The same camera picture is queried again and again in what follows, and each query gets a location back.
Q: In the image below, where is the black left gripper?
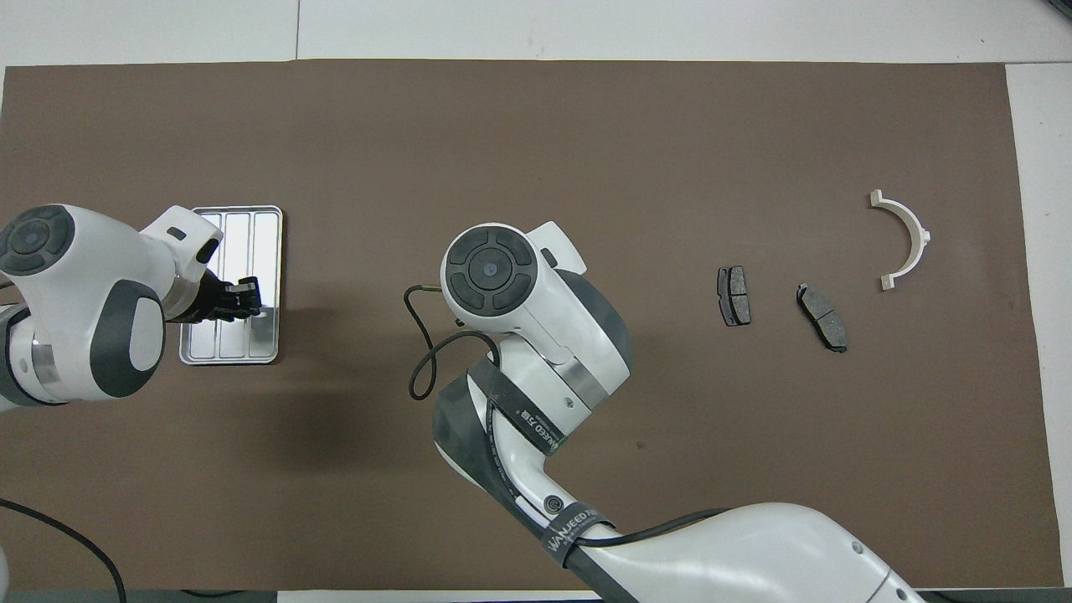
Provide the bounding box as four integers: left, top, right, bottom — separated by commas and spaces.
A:
180, 266, 265, 326

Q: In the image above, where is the silver metal compartment tray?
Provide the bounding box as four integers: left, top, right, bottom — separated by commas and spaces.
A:
178, 205, 284, 366

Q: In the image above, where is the large brown table mat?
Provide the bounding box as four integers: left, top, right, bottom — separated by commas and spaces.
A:
0, 59, 1064, 591

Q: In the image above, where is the short grey brake pad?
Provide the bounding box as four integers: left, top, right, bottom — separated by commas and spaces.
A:
717, 265, 752, 327

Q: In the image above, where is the long grey brake pad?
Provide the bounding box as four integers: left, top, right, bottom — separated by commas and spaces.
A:
796, 283, 849, 353

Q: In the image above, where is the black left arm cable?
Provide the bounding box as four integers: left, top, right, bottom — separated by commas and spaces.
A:
0, 498, 128, 603

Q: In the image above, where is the white semicircular plastic bracket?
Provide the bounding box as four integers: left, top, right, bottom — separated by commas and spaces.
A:
868, 189, 932, 292

